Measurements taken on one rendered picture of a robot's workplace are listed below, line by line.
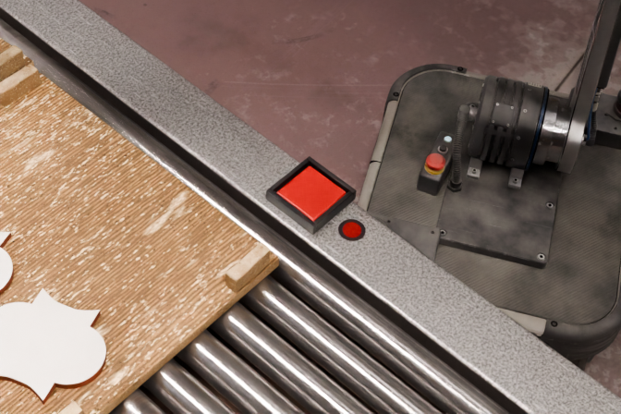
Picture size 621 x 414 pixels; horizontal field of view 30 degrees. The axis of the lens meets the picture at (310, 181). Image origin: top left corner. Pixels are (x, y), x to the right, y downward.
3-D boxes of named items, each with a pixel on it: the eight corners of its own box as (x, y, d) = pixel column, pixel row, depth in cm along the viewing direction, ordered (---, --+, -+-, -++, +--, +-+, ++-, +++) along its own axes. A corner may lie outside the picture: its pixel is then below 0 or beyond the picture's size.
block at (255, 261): (261, 254, 130) (261, 239, 127) (272, 263, 129) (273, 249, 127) (224, 286, 127) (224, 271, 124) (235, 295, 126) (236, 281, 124)
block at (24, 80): (33, 76, 145) (30, 60, 143) (42, 84, 144) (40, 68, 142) (-6, 101, 142) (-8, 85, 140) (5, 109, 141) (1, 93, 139)
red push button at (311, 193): (309, 171, 140) (310, 164, 139) (346, 199, 138) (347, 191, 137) (274, 199, 137) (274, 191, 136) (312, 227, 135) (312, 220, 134)
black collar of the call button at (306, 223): (308, 164, 141) (309, 155, 140) (355, 199, 138) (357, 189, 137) (265, 199, 137) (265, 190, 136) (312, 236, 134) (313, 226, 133)
